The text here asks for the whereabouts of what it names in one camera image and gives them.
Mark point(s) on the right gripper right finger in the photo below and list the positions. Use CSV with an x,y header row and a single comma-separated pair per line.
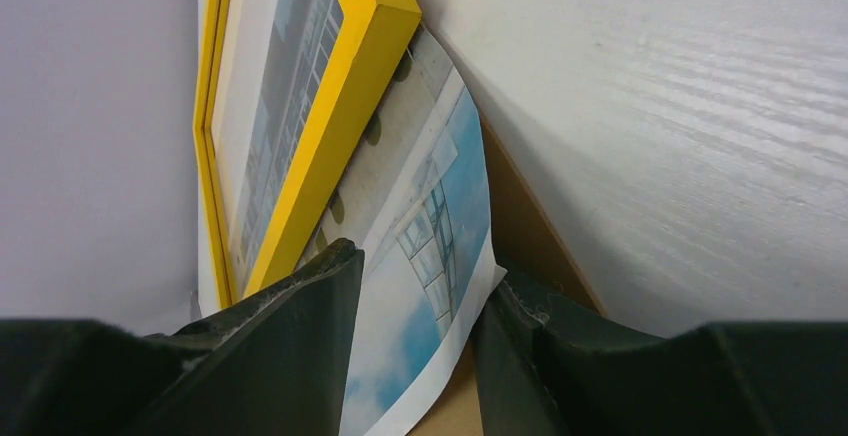
x,y
547,366

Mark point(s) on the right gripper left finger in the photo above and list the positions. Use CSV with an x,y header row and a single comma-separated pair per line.
x,y
274,363

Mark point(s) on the brown fibreboard backing board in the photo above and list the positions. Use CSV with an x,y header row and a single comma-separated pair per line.
x,y
524,235

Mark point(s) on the blue building photo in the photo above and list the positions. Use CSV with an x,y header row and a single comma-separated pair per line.
x,y
414,197

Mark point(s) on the yellow wooden photo frame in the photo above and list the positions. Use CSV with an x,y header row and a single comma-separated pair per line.
x,y
285,89

